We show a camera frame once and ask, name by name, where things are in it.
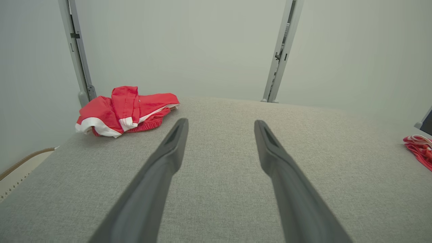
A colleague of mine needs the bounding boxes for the cream perforated laundry basket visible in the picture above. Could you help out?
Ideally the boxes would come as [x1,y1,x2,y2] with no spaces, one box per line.
[0,147,58,203]

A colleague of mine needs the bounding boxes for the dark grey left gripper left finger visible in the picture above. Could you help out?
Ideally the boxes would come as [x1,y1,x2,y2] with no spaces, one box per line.
[88,118,189,243]

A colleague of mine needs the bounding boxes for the red white sports shorts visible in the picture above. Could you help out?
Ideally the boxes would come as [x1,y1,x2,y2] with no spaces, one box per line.
[75,86,180,138]

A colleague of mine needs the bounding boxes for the red white basketball jersey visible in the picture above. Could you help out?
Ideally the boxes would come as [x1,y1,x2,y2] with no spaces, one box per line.
[403,135,432,172]

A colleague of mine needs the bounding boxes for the grey partition joint post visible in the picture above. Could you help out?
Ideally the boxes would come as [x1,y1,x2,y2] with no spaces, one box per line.
[261,0,305,103]

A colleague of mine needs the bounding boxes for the grey partition frame with caster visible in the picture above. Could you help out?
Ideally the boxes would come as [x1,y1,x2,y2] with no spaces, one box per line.
[57,0,97,108]

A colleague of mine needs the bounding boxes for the grey wheeled metal stand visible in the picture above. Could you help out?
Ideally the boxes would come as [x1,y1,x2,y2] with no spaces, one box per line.
[414,107,432,130]

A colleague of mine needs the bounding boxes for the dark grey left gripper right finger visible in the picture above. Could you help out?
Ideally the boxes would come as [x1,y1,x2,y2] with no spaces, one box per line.
[254,119,353,243]

